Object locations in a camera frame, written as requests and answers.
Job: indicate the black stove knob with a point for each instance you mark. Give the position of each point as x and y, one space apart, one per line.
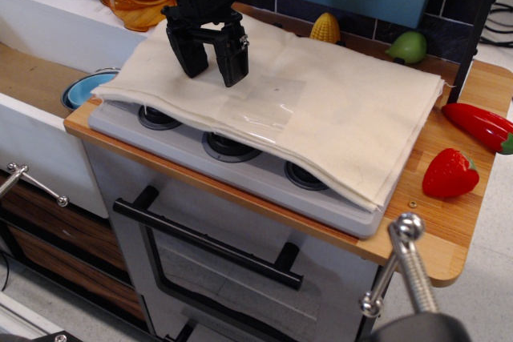
155 120
227 150
302 178

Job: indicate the red toy strawberry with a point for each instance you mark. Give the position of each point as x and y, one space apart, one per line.
451 173

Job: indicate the red toy chili pepper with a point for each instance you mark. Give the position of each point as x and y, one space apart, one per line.
490 129

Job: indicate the black right stove knob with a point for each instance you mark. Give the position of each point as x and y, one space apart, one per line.
302 178

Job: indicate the green toy pear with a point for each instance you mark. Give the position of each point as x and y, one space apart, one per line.
410 48

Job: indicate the black oven door handle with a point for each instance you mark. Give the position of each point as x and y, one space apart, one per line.
279 270

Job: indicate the white toy sink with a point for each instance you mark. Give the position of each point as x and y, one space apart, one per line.
46 45

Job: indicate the wooden drawer front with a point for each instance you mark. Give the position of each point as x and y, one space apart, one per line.
70 246

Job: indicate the black metal stand pole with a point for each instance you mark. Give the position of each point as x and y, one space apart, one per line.
469 53

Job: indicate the silver clamp screw handle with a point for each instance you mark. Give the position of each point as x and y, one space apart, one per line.
404 232

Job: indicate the black left stove knob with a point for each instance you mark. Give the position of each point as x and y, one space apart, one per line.
155 120

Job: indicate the silver drawer handle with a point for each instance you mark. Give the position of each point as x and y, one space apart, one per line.
20 172

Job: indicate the cream cloth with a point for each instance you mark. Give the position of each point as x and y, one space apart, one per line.
349 119

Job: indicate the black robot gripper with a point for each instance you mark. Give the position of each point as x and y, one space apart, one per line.
186 17

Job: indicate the grey toy stove top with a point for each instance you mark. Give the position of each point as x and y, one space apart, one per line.
263 176

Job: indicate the black middle stove knob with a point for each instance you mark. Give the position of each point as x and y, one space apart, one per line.
227 150

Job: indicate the grey toy oven door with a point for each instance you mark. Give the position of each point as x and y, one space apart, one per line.
181 284

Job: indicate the yellow toy corn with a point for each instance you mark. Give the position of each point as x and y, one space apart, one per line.
326 29

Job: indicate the blue bowl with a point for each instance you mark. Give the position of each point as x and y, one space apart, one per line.
80 91

